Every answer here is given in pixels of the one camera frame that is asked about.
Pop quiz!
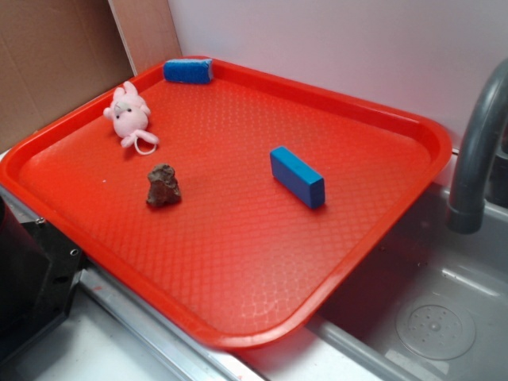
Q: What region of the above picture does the pink plush bunny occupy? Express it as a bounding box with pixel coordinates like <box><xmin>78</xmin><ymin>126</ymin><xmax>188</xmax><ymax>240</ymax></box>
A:
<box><xmin>102</xmin><ymin>81</ymin><xmax>160</xmax><ymax>156</ymax></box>

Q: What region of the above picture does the grey toy faucet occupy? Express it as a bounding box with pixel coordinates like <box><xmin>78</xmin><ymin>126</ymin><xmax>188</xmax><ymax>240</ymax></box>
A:
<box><xmin>446</xmin><ymin>60</ymin><xmax>507</xmax><ymax>234</ymax></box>

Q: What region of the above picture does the blue sponge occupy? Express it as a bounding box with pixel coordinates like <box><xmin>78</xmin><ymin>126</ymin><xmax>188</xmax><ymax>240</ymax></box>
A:
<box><xmin>163</xmin><ymin>59</ymin><xmax>213</xmax><ymax>84</ymax></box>

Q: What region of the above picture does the red plastic tray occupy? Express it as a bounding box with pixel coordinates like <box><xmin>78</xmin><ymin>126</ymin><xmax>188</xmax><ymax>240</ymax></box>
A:
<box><xmin>1</xmin><ymin>60</ymin><xmax>452</xmax><ymax>349</ymax></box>

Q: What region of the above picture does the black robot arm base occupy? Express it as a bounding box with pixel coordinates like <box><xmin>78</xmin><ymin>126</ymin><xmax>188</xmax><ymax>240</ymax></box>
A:
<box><xmin>1</xmin><ymin>200</ymin><xmax>83</xmax><ymax>364</ymax></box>

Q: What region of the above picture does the grey plastic sink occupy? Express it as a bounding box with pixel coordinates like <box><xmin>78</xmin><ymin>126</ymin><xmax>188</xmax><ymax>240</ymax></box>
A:
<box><xmin>241</xmin><ymin>186</ymin><xmax>507</xmax><ymax>380</ymax></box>

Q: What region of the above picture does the brown rock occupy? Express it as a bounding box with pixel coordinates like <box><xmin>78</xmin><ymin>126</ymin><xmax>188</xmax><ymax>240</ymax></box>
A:
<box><xmin>146</xmin><ymin>164</ymin><xmax>182</xmax><ymax>207</ymax></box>

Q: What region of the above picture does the blue rectangular block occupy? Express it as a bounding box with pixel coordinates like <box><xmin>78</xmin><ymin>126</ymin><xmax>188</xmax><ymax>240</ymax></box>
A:
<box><xmin>269</xmin><ymin>146</ymin><xmax>325</xmax><ymax>209</ymax></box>

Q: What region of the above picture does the brown cardboard panel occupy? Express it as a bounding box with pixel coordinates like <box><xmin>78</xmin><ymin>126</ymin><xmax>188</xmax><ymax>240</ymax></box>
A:
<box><xmin>1</xmin><ymin>1</ymin><xmax>181</xmax><ymax>152</ymax></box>

